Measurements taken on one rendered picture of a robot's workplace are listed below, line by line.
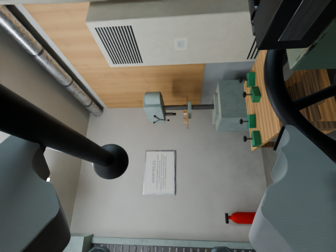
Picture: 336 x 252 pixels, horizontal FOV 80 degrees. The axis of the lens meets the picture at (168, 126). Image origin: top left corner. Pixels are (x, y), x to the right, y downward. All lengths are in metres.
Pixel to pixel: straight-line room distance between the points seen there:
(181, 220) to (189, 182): 0.50
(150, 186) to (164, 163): 0.37
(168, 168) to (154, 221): 0.74
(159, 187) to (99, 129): 1.35
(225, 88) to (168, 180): 1.49
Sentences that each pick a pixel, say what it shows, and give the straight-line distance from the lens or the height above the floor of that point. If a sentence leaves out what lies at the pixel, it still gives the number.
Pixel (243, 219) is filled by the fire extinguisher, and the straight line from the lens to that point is 2.90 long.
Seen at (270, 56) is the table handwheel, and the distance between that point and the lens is 0.38.
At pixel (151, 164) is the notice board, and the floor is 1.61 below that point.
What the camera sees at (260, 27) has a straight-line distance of 0.23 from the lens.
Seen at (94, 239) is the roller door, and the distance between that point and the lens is 3.19.
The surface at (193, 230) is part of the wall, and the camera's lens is 2.99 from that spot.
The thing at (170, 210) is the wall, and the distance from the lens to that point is 2.99.
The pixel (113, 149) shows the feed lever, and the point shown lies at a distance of 0.20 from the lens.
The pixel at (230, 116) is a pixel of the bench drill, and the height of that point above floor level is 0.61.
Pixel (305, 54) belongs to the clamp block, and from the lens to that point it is 0.26.
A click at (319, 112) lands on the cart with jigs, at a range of 1.71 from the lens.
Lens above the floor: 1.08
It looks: 5 degrees up
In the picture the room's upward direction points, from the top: 91 degrees counter-clockwise
